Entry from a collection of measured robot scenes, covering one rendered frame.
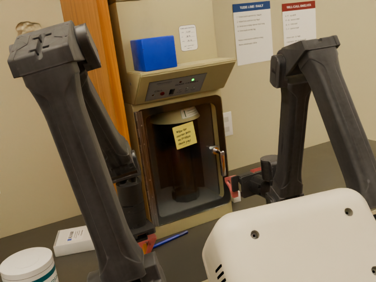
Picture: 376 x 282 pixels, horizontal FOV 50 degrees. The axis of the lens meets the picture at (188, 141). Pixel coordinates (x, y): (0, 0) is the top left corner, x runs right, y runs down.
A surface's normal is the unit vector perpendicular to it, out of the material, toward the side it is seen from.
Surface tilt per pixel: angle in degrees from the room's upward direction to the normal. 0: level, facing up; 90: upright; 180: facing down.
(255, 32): 90
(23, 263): 0
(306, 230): 48
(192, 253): 0
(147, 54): 90
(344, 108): 58
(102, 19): 90
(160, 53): 90
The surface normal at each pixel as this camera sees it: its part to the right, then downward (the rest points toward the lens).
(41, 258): -0.11, -0.96
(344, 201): 0.07, -0.59
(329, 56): 0.12, -0.32
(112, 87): 0.45, 0.18
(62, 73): 0.11, 0.20
